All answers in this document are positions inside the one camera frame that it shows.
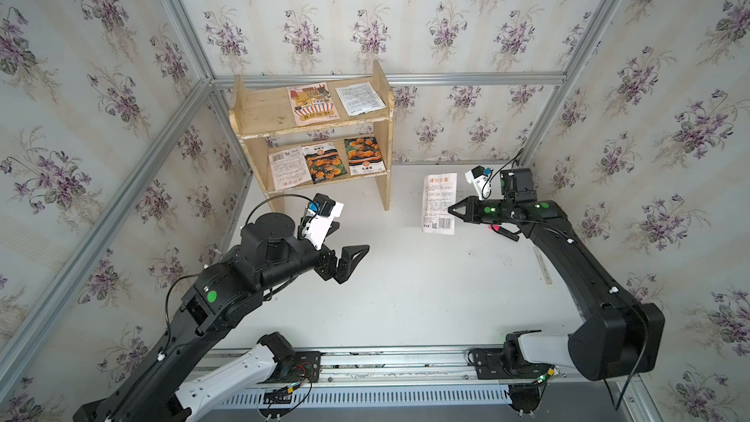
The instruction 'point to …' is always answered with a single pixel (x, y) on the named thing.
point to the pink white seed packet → (438, 192)
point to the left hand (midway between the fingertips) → (357, 240)
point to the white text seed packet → (289, 168)
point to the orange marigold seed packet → (324, 161)
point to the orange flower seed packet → (364, 155)
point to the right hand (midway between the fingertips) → (454, 209)
